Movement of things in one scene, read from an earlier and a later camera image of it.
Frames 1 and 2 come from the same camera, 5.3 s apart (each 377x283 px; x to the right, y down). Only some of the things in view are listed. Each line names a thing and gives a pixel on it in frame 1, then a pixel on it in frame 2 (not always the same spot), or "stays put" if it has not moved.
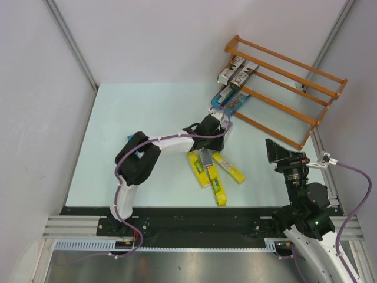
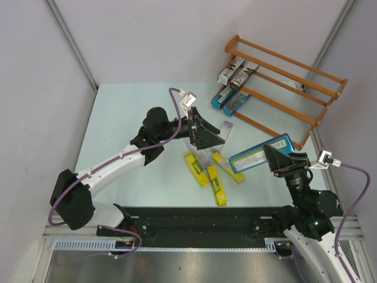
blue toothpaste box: x=139 y=154 -> x=257 y=155
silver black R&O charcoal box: x=224 y=76 stays put
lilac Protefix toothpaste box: x=226 y=125 stays put
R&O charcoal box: x=248 y=69 stays put
